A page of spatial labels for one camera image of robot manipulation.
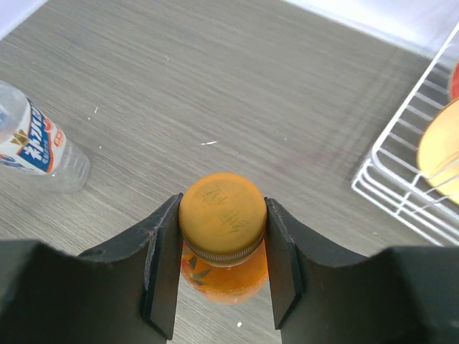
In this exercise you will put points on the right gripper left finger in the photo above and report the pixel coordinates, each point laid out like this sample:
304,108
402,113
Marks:
121,291

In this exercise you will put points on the red and teal plate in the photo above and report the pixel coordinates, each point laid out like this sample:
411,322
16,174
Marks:
453,84

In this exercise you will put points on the clear plastic water bottle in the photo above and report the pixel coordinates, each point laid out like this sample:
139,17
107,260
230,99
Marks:
31,144

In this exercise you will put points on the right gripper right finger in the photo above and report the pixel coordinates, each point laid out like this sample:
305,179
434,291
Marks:
322,292

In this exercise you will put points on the orange juice bottle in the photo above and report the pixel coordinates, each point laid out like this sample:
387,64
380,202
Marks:
226,285

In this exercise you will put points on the orange bottle cap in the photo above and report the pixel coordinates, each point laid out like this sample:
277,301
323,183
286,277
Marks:
223,217

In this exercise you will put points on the cream floral plate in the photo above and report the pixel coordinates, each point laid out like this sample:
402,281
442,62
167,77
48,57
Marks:
437,154

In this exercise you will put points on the white wire dish rack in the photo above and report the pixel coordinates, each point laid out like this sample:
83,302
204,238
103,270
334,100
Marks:
389,177

